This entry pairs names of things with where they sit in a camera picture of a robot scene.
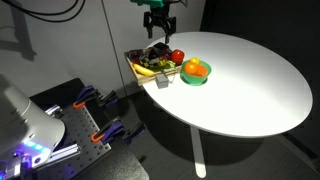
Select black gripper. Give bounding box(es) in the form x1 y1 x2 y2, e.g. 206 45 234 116
143 6 177 45

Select yellow lemon toy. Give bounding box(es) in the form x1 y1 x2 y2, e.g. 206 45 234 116
157 57 169 68

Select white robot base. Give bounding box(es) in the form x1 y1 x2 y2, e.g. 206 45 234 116
0 73 67 180

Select red tomato toy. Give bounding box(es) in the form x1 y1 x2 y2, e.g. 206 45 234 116
170 49 186 64

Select yellow banana toy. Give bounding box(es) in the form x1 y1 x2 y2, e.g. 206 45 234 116
132 63 157 77

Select small yellow ball toy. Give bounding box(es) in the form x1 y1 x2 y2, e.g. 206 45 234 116
189 56 201 66

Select wooden tray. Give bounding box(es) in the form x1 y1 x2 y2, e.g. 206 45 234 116
123 46 184 87

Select orange block toy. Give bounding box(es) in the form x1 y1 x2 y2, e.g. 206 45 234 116
196 65 209 78

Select black cube with letter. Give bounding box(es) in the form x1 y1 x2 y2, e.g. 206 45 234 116
152 41 169 51

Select magenta soft cube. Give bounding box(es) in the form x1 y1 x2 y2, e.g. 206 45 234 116
158 48 173 61

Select black checkered soft cube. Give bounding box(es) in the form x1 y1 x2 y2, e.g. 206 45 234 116
138 49 161 68

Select purple picture card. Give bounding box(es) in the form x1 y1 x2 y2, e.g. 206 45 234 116
127 49 144 64

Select lime green soft cube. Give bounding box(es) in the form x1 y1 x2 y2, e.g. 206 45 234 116
164 60 177 70

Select grey cube block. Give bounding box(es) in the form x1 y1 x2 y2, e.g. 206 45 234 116
155 73 170 90

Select green plastic bowl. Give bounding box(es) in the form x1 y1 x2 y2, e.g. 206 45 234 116
179 59 213 87

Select black clamp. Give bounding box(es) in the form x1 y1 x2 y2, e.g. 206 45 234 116
99 89 119 104

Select perforated metal breadboard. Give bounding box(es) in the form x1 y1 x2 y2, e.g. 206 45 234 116
33 106 113 180

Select white table leg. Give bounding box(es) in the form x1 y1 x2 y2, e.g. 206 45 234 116
189 124 208 179

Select purple clamp orange handle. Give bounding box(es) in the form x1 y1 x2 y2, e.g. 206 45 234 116
72 84 102 110
90 118 125 144

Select black wall cable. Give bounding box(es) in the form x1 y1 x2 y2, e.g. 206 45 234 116
0 0 83 18
0 0 87 24

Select aluminium extrusion rail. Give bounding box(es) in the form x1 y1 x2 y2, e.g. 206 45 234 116
44 103 64 118
43 141 82 164

